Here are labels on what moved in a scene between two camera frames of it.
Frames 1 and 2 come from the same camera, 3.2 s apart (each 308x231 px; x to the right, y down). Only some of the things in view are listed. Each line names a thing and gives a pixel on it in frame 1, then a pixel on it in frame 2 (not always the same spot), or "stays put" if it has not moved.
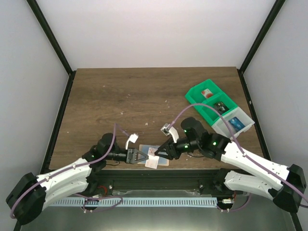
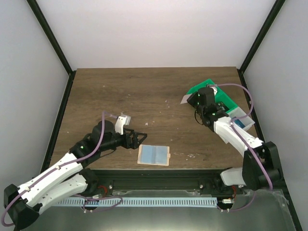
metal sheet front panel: (263, 215) stays put
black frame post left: (49, 33) stays put
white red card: (152, 160) → (184, 99)
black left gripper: (130, 156) → (130, 139)
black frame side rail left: (53, 137) stays put
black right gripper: (172, 150) → (192, 99)
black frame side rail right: (242, 76) stays put
